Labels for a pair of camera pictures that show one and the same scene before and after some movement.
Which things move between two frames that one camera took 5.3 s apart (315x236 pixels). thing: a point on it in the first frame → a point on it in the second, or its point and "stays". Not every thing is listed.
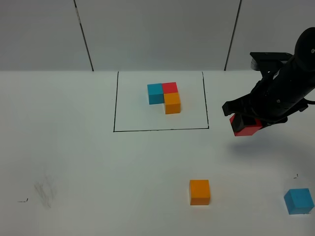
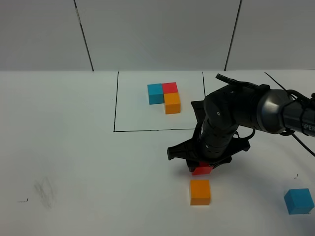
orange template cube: (172, 103) stays
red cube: (247, 131) → (204, 169)
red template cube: (169, 88) stays
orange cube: (200, 192) stays
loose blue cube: (299, 201) stays
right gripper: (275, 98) → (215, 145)
